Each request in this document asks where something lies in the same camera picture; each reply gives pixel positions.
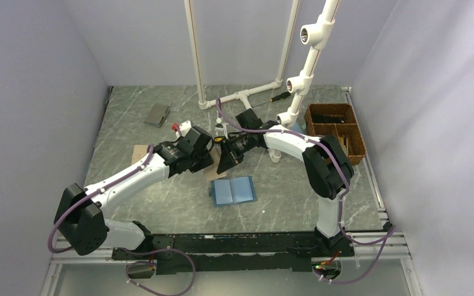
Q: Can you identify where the white pvc pipe post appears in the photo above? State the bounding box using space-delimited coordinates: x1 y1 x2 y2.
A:
277 0 341 128

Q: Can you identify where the white pvc pipe frame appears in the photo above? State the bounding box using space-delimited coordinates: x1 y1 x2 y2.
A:
183 0 300 110

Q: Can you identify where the brown wicker basket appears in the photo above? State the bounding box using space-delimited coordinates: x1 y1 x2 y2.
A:
304 103 366 165

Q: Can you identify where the open blue card holder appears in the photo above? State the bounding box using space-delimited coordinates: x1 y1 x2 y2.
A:
208 176 257 207

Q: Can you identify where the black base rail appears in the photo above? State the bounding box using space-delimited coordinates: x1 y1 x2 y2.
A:
112 230 355 275

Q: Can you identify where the tan card holder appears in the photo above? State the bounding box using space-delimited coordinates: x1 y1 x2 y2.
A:
131 144 154 165

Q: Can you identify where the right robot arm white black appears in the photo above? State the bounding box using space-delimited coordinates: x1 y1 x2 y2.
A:
215 125 354 256

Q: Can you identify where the blue card holder behind post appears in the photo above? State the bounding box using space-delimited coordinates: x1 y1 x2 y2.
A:
291 123 306 136

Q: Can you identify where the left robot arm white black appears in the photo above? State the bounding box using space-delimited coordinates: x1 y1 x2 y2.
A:
48 135 215 259

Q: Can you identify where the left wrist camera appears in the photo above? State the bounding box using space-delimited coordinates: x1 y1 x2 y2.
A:
172 120 212 155

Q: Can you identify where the black item in basket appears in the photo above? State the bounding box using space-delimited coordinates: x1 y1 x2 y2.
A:
312 114 346 124

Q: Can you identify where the aluminium frame rail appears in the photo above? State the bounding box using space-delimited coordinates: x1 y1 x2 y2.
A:
41 221 422 295

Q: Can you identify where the grey card holder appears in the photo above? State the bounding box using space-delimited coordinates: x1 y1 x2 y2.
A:
144 103 170 127

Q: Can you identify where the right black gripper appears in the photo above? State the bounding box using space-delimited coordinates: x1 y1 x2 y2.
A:
217 131 254 175

